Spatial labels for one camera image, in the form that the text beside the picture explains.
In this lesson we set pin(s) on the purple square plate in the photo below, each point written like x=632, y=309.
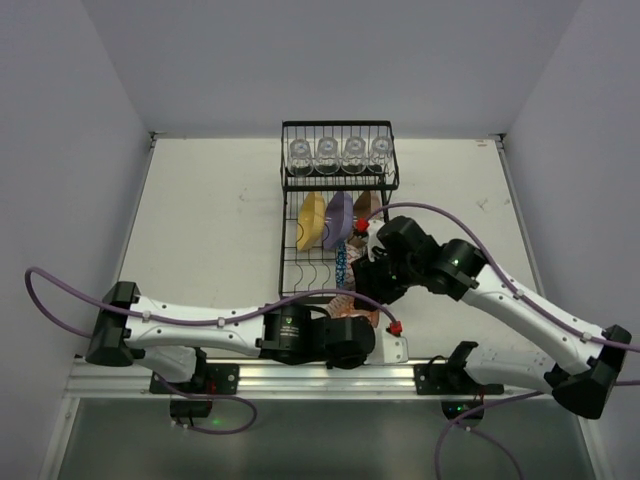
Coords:
x=338, y=220

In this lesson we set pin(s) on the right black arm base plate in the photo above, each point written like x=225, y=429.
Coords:
x=441, y=377

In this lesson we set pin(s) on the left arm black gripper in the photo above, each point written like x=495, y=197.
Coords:
x=368, y=320

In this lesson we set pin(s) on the red lattice patterned bowl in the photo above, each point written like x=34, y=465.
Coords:
x=357, y=248

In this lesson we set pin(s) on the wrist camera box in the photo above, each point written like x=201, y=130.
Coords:
x=388, y=349
x=370, y=228

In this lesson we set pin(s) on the black wire dish rack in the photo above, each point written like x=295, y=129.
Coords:
x=314, y=269

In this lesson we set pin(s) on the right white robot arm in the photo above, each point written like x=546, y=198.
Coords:
x=576, y=362

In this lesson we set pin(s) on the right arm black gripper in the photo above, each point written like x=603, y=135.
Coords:
x=367, y=279

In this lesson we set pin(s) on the blue patterned bowl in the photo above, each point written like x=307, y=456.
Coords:
x=341, y=264

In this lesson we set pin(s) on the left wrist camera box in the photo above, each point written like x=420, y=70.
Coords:
x=388, y=349

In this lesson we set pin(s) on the brown square plate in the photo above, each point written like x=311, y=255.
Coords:
x=366, y=203

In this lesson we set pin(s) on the aluminium mounting rail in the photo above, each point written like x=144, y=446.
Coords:
x=264, y=380

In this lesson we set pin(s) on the yellow square panda plate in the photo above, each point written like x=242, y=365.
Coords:
x=310, y=221

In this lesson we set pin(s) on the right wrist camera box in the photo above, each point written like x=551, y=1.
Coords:
x=370, y=228

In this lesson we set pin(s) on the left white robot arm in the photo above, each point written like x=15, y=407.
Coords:
x=171, y=340

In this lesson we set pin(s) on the pink floral patterned bowl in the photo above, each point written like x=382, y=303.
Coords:
x=344, y=306

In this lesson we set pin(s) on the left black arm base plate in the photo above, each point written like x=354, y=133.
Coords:
x=220, y=377

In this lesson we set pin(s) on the clear drinking glass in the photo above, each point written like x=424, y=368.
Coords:
x=327, y=161
x=354, y=157
x=300, y=159
x=380, y=153

